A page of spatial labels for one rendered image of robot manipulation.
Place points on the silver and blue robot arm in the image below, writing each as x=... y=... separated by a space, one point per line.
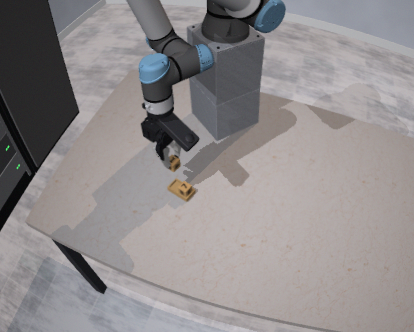
x=158 y=73

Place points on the tan wooden cube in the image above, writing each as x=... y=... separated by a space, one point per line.
x=175 y=163
x=185 y=188

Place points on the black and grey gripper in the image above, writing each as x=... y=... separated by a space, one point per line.
x=150 y=127

